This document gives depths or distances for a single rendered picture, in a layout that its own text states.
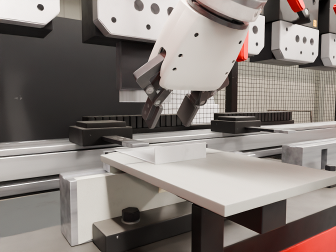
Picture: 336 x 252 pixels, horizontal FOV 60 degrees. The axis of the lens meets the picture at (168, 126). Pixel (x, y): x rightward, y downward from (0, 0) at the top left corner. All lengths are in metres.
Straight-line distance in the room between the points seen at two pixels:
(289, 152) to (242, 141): 0.23
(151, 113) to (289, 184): 0.19
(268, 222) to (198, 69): 0.18
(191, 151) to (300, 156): 0.44
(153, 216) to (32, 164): 0.32
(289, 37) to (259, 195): 0.50
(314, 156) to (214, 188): 0.59
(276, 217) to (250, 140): 0.72
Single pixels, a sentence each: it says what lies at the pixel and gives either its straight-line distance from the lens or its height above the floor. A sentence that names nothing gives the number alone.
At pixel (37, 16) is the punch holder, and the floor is 1.18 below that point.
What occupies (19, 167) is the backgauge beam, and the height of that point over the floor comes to 0.95.
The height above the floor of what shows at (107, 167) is 0.98.
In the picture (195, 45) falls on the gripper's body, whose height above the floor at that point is 1.14.
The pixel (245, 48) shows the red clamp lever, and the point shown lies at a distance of 0.54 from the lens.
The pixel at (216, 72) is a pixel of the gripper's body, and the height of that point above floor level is 1.12.
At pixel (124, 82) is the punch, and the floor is 1.11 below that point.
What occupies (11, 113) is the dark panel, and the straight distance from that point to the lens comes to 0.94.
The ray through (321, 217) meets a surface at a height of 0.86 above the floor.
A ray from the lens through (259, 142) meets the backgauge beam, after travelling 1.07.
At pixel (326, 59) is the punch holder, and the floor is 1.19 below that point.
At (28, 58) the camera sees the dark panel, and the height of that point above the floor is 1.21.
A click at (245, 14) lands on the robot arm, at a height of 1.17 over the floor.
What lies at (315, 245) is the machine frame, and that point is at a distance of 0.66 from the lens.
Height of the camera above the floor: 1.08
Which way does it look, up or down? 4 degrees down
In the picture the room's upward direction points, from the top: straight up
